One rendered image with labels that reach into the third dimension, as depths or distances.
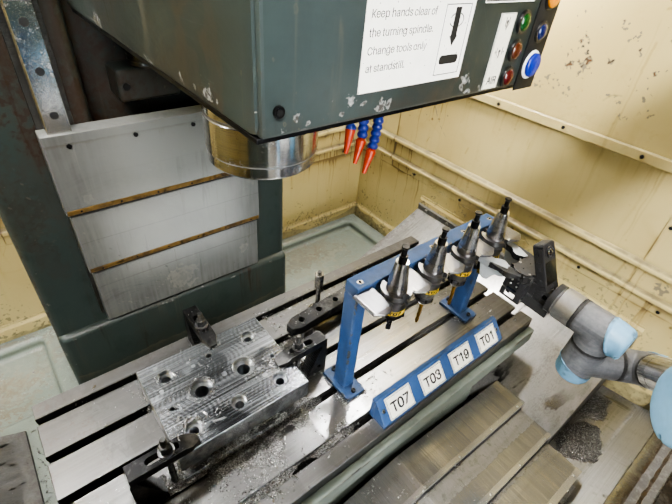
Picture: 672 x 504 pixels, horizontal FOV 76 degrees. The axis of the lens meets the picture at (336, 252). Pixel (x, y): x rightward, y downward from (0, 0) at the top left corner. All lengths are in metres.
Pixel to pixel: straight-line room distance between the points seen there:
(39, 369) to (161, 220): 0.74
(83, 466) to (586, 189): 1.44
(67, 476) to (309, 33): 0.92
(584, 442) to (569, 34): 1.14
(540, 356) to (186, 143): 1.19
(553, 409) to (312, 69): 1.25
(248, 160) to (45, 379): 1.23
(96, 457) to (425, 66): 0.93
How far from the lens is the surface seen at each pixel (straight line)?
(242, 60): 0.39
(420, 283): 0.89
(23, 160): 1.08
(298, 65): 0.39
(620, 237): 1.48
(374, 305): 0.82
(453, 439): 1.24
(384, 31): 0.45
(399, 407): 1.04
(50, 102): 1.00
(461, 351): 1.16
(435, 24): 0.50
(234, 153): 0.58
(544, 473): 1.35
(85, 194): 1.07
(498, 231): 1.06
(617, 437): 1.60
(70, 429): 1.12
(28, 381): 1.69
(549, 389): 1.48
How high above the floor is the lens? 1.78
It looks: 37 degrees down
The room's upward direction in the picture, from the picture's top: 6 degrees clockwise
